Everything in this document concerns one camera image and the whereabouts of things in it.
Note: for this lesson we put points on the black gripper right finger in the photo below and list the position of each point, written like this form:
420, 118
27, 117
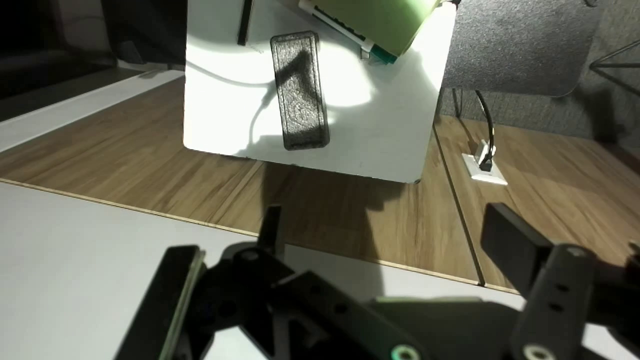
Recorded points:
552, 280

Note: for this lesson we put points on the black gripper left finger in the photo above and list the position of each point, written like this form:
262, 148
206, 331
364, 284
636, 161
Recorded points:
267, 307

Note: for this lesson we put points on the black felt board duster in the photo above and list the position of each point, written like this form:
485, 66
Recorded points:
301, 92

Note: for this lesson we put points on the large white whiteboard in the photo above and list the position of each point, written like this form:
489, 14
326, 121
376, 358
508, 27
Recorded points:
81, 260

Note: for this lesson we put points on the small white table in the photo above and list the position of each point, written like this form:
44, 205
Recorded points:
380, 127

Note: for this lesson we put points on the grey fabric panel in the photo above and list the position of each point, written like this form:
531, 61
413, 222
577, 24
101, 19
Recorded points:
520, 43

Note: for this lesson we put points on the black marker pen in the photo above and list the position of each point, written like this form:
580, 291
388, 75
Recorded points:
244, 20

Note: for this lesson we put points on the green marker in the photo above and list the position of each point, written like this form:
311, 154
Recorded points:
380, 22

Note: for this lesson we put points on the white wall outlet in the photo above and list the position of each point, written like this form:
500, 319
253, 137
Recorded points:
485, 170

